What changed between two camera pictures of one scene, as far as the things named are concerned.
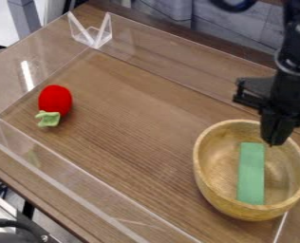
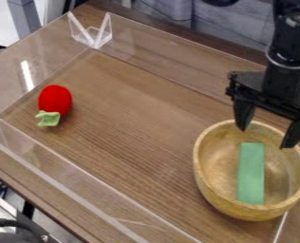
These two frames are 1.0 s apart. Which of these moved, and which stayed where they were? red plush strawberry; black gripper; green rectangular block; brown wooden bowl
Moved: black gripper
Stayed: green rectangular block; brown wooden bowl; red plush strawberry
